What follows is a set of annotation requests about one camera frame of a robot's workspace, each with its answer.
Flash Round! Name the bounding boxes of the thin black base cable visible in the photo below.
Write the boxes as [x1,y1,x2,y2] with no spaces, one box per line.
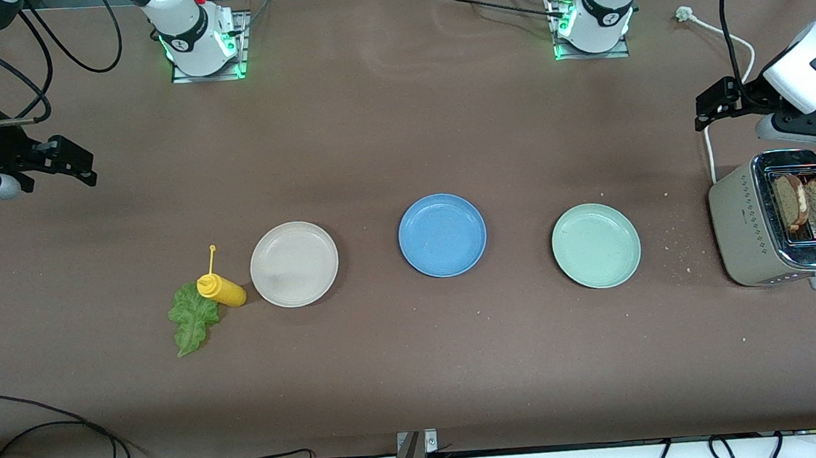
[433,0,567,30]

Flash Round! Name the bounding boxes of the beige round plate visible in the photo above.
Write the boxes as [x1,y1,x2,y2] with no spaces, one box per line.
[246,218,343,312]

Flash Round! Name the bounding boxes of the yellow squeeze bottle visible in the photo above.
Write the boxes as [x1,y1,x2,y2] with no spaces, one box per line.
[193,242,249,311]

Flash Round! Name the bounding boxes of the white toaster power cable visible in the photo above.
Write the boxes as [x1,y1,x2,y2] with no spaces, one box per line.
[674,0,767,187]

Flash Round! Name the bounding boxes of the beige chrome toaster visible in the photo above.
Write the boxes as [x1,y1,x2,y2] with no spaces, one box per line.
[704,146,816,299]

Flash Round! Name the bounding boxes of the blue round plate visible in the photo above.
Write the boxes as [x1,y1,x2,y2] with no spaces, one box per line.
[396,190,491,282]

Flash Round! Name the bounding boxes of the mint green round plate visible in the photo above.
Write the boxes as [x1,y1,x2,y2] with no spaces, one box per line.
[548,200,645,293]

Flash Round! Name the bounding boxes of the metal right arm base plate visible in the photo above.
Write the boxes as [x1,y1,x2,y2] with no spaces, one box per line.
[166,10,255,85]

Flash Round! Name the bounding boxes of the green lettuce leaf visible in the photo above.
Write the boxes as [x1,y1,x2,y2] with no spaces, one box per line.
[165,279,224,359]

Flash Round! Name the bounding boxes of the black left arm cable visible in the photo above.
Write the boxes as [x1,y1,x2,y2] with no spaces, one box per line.
[718,0,769,89]

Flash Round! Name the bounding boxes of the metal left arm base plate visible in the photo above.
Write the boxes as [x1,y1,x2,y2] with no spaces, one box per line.
[549,0,632,64]

